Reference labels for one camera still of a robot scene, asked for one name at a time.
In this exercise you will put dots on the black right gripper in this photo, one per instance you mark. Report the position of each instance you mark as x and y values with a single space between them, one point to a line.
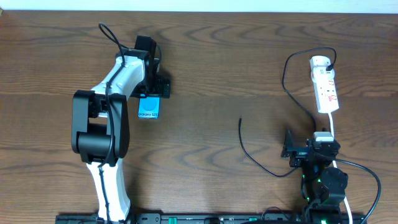
299 155

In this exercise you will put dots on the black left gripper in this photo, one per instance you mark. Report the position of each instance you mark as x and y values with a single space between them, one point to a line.
154 90

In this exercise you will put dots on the turquoise screen smartphone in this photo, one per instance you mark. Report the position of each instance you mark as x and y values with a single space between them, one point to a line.
149 108

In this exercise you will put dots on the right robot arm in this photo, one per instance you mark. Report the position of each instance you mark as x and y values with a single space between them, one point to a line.
323 185

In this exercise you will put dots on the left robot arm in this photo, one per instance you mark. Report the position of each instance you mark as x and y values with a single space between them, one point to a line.
100 121

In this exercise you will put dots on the white charger plug adapter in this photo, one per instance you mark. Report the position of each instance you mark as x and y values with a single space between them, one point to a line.
319 64

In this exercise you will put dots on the white power strip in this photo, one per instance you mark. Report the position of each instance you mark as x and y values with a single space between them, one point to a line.
325 89

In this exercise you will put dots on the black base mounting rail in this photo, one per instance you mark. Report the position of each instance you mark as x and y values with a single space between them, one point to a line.
156 218

